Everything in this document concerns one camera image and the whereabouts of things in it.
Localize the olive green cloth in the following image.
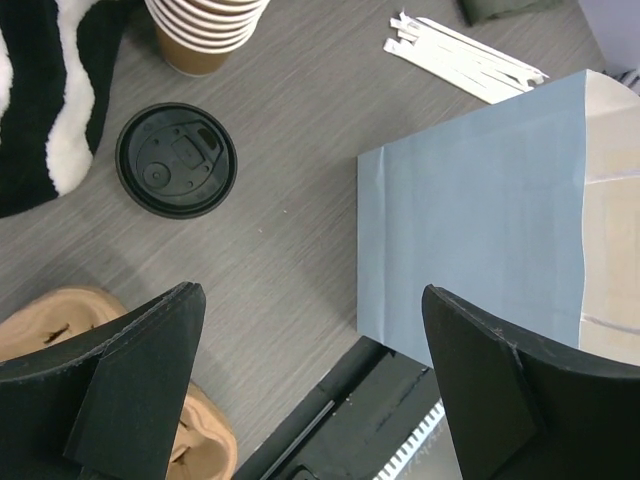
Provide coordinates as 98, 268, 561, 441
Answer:
458, 0, 564, 26

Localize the black plastic cup lid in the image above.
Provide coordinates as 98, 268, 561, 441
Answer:
115, 103, 238, 220

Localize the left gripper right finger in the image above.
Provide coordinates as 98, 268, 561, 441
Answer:
422, 285, 639, 479

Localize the zebra print pillow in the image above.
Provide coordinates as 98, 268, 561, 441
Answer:
1, 1, 140, 217

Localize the white slotted cable duct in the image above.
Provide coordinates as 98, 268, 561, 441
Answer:
373, 399, 445, 480

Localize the brown cardboard cup carrier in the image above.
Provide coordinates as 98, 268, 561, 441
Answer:
1, 282, 238, 479

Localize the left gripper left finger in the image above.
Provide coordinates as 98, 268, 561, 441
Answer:
1, 282, 206, 479

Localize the stack of paper cups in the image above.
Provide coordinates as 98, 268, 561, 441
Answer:
145, 0, 269, 77

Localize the bundle of white wrapped straws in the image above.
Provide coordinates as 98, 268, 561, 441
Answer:
383, 12, 548, 105

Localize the light blue paper bag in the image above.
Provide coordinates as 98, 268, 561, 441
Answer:
357, 70, 639, 365

